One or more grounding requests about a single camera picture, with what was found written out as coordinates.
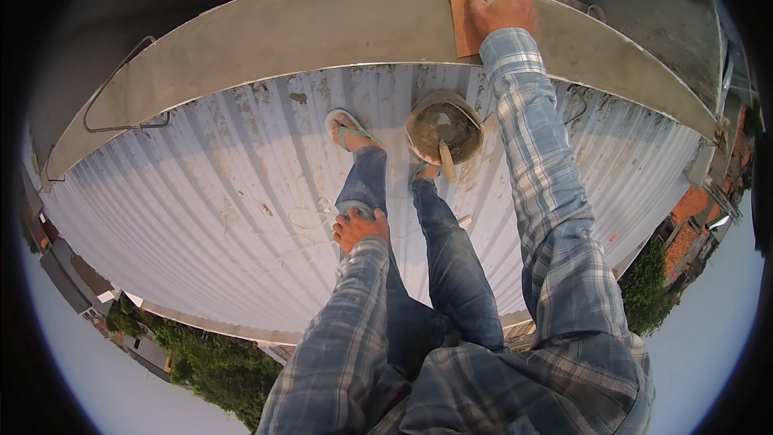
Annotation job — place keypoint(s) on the grey-roofed buildings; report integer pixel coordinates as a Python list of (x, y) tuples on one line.
[(66, 272)]

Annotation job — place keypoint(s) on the green trees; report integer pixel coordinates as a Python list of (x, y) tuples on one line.
[(217, 368)]

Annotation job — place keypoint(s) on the green tree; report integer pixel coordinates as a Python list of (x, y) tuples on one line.
[(646, 290)]

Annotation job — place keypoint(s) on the grey concrete ledge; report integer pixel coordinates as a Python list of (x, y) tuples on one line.
[(302, 30)]

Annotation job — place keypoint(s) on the person's legs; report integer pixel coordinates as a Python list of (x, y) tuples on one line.
[(444, 266)]

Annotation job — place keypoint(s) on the orange tiled-roof buildings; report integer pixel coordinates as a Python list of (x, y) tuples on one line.
[(691, 217)]

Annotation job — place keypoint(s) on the large bent steel rebar loop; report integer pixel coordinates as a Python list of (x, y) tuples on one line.
[(102, 115)]

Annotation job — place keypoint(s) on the person's left hand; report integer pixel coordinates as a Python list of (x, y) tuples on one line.
[(362, 228)]

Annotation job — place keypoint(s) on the white corrugated metal roof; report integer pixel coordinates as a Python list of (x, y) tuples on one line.
[(199, 205)]

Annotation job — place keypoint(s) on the wooden plaster float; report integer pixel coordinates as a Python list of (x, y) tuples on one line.
[(465, 6)]

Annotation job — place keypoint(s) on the mortar-caked bucket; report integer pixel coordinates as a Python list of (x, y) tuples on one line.
[(444, 124)]

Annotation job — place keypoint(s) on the person's body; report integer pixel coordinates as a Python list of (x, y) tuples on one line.
[(513, 374)]

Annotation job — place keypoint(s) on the small steel rebar loop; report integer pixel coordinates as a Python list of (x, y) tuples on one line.
[(53, 169), (599, 11)]

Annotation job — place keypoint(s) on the person's right hand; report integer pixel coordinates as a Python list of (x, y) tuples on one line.
[(504, 9)]

